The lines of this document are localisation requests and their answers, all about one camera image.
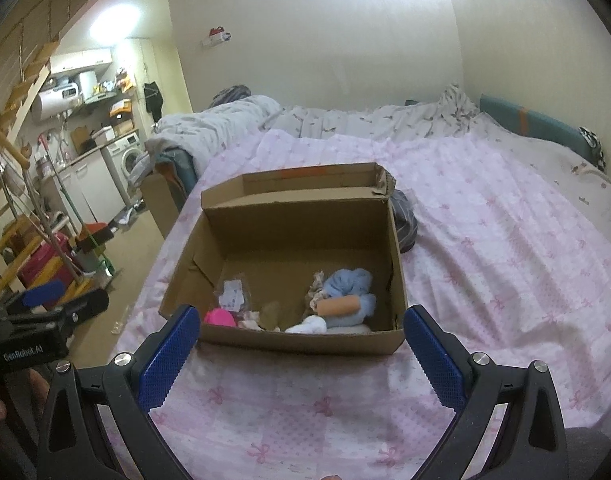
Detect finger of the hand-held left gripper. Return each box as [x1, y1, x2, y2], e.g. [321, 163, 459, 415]
[6, 279, 67, 311]
[3, 287, 110, 331]

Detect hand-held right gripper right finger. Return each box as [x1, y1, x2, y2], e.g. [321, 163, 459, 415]
[404, 304, 571, 480]

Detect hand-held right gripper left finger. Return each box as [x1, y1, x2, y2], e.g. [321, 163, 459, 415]
[36, 304, 201, 480]

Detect pink rubber duck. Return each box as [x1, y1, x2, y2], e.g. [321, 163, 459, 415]
[204, 308, 238, 329]

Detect clear plastic packet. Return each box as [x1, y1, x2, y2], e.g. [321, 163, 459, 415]
[214, 274, 251, 313]

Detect tan sock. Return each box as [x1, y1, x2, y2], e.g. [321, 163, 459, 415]
[316, 296, 360, 318]

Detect blue fluffy cloth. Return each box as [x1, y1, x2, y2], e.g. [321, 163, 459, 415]
[321, 268, 377, 318]

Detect white soft cloth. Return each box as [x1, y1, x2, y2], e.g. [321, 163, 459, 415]
[284, 315, 329, 335]

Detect brown floral scrunchie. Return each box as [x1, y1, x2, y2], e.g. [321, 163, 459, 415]
[305, 270, 329, 311]

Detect red storage box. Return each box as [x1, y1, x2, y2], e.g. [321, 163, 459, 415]
[18, 237, 76, 291]

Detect grey bin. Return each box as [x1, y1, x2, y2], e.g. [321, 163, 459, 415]
[76, 245, 111, 276]

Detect red black box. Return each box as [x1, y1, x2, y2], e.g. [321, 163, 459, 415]
[80, 221, 114, 248]

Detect white kitchen counter cabinet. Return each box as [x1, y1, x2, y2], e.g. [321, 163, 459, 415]
[38, 147, 126, 226]

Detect wooden bedside cabinet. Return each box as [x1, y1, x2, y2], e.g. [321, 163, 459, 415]
[138, 172, 189, 241]

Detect dark striped garment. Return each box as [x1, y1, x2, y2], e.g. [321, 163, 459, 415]
[388, 189, 420, 255]

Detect grey plastic bags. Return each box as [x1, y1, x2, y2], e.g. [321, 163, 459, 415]
[128, 152, 159, 188]

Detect white washing machine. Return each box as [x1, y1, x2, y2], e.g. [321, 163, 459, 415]
[107, 132, 145, 186]

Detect folded teal orange blanket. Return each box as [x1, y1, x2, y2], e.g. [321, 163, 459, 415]
[156, 147, 196, 196]

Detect person's grey pants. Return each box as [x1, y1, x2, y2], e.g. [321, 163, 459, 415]
[565, 425, 611, 480]

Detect white water heater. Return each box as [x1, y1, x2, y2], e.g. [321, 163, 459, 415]
[32, 85, 84, 122]

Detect yellow wooden staircase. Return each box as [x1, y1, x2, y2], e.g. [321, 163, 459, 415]
[0, 40, 101, 306]

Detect black hanging garment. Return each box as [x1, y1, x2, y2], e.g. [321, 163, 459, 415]
[144, 81, 164, 118]

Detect teal cushion with orange stripe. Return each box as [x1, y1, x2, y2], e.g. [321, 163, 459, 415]
[479, 92, 599, 166]

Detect white floral duvet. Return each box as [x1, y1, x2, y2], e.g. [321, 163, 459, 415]
[146, 82, 611, 241]

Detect black white patterned item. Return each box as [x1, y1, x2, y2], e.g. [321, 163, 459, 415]
[578, 125, 607, 171]

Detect grey striped cloth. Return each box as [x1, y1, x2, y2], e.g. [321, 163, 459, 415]
[208, 85, 252, 108]

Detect cluttered wall shelf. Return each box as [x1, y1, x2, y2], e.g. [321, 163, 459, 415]
[83, 67, 139, 106]

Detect white wall cabinet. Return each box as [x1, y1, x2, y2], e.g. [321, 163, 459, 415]
[50, 47, 115, 77]

